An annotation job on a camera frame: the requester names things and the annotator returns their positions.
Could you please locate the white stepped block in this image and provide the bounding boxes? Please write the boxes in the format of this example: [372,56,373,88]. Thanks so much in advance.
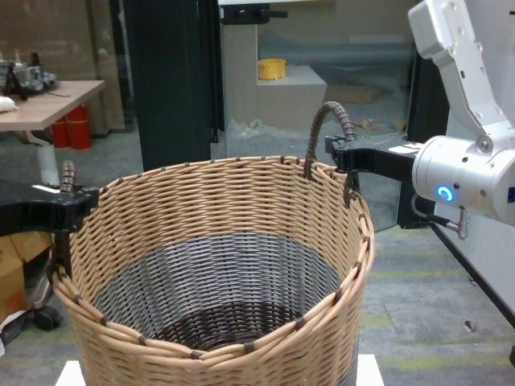
[223,23,328,129]

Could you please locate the office chair base with caster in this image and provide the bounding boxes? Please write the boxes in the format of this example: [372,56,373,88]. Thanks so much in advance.
[23,257,64,331]

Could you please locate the crumpled clear plastic sheet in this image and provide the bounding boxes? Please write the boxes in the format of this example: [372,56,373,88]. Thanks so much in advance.
[227,117,293,141]

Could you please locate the dark wide pillar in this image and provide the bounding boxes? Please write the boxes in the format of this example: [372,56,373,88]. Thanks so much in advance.
[112,0,225,172]

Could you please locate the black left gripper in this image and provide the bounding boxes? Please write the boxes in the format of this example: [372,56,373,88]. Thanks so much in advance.
[0,183,100,236]

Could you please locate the red fire extinguisher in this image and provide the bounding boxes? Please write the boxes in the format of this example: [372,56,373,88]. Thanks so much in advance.
[50,114,72,149]
[66,103,92,150]

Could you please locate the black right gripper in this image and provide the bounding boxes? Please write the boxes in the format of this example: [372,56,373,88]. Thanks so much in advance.
[324,135,419,182]

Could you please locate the right wrist cable plug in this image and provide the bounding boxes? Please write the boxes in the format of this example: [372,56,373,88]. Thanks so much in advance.
[410,192,472,241]

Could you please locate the flat cardboard sheet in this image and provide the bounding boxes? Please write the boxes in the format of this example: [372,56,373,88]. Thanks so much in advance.
[326,84,382,105]

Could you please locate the wooden desk with white leg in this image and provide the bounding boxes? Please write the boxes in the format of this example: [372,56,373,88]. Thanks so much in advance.
[0,79,106,184]

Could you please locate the brown cardboard box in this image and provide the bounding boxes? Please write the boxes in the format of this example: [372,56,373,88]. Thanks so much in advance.
[0,231,56,322]

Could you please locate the black door frame post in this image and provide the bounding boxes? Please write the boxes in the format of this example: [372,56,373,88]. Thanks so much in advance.
[396,51,451,231]

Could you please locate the white stand with sharp corners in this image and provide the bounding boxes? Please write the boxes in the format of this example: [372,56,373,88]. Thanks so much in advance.
[56,353,387,386]

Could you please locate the yellow bucket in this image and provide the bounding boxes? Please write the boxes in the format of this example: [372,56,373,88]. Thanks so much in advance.
[257,58,288,80]

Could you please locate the black door bracket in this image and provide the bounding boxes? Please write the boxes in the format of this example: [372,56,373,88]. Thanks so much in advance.
[222,2,289,26]

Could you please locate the woven tan grey laundry basket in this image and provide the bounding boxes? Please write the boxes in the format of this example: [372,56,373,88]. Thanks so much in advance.
[46,102,377,386]

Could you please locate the grey equipment pile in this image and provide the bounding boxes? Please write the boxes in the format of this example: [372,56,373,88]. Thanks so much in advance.
[0,50,61,101]

